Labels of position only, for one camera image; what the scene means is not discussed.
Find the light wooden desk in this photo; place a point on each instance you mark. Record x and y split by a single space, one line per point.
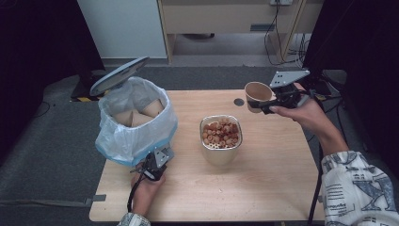
219 19

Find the white cabinet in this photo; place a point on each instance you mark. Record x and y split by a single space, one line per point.
122 28

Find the round grey table grommet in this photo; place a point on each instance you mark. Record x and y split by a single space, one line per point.
239 102

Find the metal container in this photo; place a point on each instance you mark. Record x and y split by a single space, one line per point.
219 155

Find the person's right hand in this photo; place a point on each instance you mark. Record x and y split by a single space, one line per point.
309 116

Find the black curtain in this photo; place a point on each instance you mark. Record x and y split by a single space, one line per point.
37 47
367 47

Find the person's left hand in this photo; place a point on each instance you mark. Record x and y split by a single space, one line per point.
147 193

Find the white grey lidded trash can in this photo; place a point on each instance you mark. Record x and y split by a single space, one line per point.
119 75

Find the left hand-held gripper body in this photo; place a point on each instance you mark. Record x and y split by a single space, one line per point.
156 163

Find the discarded brown paper cup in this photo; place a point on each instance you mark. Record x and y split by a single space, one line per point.
153 108
123 118
141 120

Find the translucent plastic trash bag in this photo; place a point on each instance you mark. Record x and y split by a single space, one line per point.
131 141

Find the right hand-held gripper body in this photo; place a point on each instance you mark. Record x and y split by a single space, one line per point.
288 94

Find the white power strip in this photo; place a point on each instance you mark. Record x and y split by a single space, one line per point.
281 2

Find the pile of round brown snacks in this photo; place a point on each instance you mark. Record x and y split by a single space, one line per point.
221 133

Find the grey tape strip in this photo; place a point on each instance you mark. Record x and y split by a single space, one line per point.
95 199

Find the black yellow striped stand base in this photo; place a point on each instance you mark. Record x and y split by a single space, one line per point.
323 89
84 91

